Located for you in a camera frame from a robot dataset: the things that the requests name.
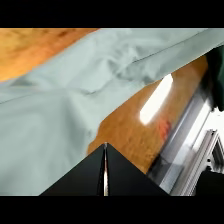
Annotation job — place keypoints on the silver frame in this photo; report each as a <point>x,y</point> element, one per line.
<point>186,160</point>

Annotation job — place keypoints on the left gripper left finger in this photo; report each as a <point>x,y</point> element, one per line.
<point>83,180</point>

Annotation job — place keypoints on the dark green garment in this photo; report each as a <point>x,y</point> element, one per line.
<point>217,76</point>

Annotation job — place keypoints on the pale green shirt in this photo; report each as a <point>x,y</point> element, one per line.
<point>50,133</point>

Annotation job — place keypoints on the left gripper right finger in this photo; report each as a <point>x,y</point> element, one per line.
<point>130,180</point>

